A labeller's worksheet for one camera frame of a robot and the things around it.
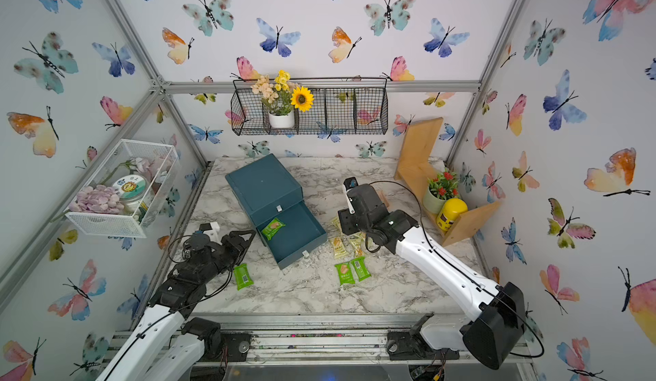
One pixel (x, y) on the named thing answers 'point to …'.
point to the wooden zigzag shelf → (413, 172)
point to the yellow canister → (452, 208)
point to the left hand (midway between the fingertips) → (257, 234)
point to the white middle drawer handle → (278, 208)
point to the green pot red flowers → (438, 190)
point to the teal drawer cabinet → (275, 202)
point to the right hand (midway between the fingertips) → (349, 211)
